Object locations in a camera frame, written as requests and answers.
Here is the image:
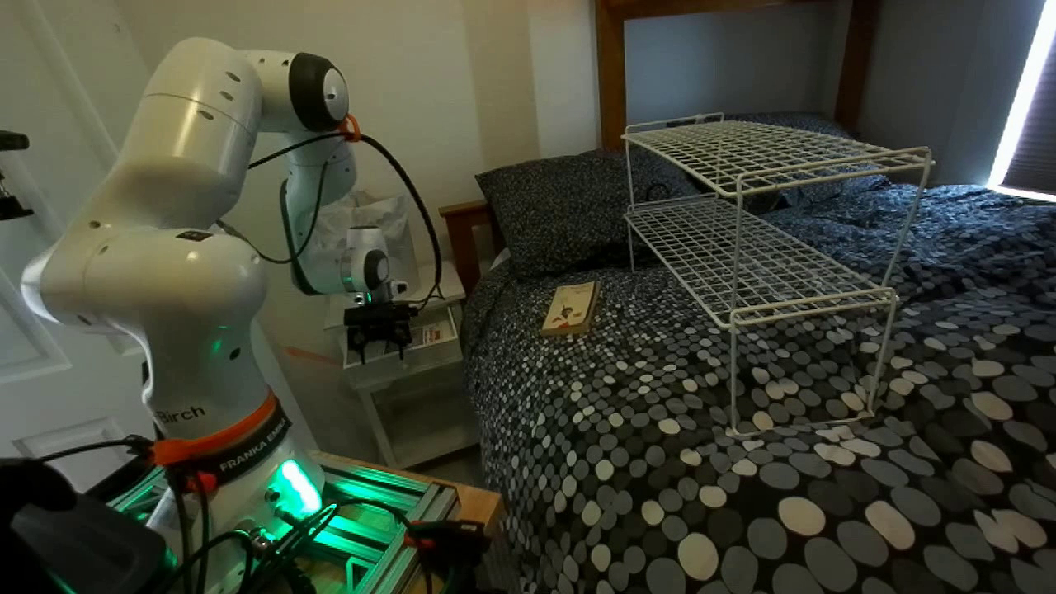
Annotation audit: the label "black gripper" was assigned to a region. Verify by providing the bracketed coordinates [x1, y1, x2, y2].
[345, 303, 416, 364]

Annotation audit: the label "white nightstand with drawer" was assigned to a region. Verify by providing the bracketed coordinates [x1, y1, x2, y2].
[326, 262, 479, 468]

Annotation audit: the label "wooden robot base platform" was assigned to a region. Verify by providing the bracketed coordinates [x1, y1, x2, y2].
[105, 454, 503, 594]

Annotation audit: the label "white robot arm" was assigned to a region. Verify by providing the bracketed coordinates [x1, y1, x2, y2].
[21, 35, 392, 548]

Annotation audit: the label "small wooden box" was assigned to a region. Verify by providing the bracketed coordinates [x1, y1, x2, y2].
[542, 280, 599, 335]

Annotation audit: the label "dark speckled pillow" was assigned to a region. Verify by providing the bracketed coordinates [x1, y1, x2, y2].
[473, 145, 696, 280]

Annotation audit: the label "black dotted bed cover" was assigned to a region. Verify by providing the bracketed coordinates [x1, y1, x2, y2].
[466, 268, 1056, 594]

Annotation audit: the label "blue crumpled blanket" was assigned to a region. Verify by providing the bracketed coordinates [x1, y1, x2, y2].
[767, 182, 1056, 314]

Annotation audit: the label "dark window blind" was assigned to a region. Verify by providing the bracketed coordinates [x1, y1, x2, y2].
[984, 0, 1056, 200]

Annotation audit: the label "wooden bunk bed frame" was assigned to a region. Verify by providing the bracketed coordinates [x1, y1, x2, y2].
[439, 0, 885, 292]

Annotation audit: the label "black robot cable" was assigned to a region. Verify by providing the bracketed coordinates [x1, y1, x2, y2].
[213, 113, 448, 324]

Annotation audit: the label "white wire shelf rack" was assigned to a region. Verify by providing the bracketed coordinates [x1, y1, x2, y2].
[622, 113, 939, 436]

